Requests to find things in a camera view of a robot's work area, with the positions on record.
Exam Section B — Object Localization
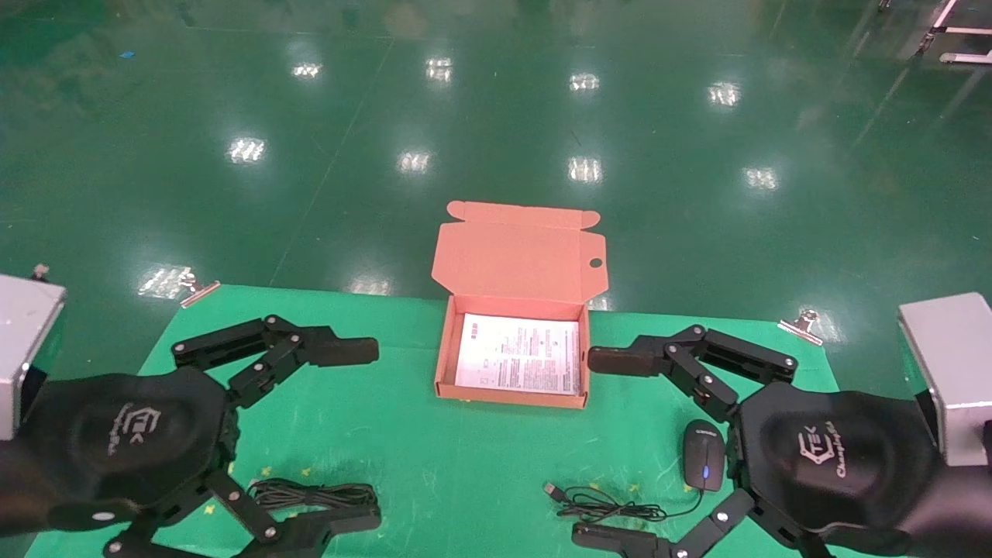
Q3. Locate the open brown cardboard box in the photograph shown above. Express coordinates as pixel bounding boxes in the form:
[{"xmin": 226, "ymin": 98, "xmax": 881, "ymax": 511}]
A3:
[{"xmin": 432, "ymin": 201, "xmax": 608, "ymax": 409}]

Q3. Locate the black data cable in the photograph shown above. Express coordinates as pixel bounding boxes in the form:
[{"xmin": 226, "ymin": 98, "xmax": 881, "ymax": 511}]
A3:
[{"xmin": 248, "ymin": 478, "xmax": 379, "ymax": 512}]

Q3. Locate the white metal frame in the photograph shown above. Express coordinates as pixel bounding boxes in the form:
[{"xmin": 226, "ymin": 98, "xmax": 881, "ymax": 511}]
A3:
[{"xmin": 918, "ymin": 0, "xmax": 992, "ymax": 64}]

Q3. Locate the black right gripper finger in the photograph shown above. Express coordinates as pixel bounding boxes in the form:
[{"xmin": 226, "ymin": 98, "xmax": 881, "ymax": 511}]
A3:
[
  {"xmin": 587, "ymin": 325, "xmax": 799, "ymax": 424},
  {"xmin": 572, "ymin": 490, "xmax": 822, "ymax": 558}
]

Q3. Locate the white printed instruction sheet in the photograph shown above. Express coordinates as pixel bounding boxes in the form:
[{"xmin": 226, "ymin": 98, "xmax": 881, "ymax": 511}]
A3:
[{"xmin": 454, "ymin": 313, "xmax": 580, "ymax": 396}]

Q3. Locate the green table mat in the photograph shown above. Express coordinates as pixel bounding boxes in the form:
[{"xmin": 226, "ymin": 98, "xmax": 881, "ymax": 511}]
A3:
[{"xmin": 23, "ymin": 284, "xmax": 908, "ymax": 558}]

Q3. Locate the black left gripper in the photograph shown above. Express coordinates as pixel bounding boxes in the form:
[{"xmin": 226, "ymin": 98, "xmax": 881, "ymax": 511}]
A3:
[{"xmin": 23, "ymin": 315, "xmax": 382, "ymax": 558}]

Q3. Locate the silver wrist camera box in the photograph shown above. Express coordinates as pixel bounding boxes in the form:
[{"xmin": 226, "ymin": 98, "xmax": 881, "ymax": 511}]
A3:
[
  {"xmin": 899, "ymin": 293, "xmax": 992, "ymax": 467},
  {"xmin": 0, "ymin": 263, "xmax": 67, "ymax": 439}
]

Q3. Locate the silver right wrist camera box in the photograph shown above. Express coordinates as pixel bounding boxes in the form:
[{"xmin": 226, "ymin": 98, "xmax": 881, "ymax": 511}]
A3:
[{"xmin": 899, "ymin": 293, "xmax": 992, "ymax": 467}]

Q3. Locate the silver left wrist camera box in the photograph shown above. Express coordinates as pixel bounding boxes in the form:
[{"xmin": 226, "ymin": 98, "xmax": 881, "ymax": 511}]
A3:
[{"xmin": 0, "ymin": 263, "xmax": 67, "ymax": 439}]

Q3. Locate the silver binder clip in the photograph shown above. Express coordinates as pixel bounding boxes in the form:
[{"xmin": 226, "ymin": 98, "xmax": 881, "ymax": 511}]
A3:
[
  {"xmin": 777, "ymin": 309, "xmax": 824, "ymax": 346},
  {"xmin": 180, "ymin": 271, "xmax": 222, "ymax": 308}
]

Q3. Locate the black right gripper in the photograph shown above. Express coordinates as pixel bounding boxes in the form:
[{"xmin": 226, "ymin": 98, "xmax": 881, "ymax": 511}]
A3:
[{"xmin": 727, "ymin": 381, "xmax": 943, "ymax": 537}]

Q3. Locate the black wired computer mouse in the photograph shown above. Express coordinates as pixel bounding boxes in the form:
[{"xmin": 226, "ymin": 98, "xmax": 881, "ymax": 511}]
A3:
[{"xmin": 544, "ymin": 420, "xmax": 726, "ymax": 522}]

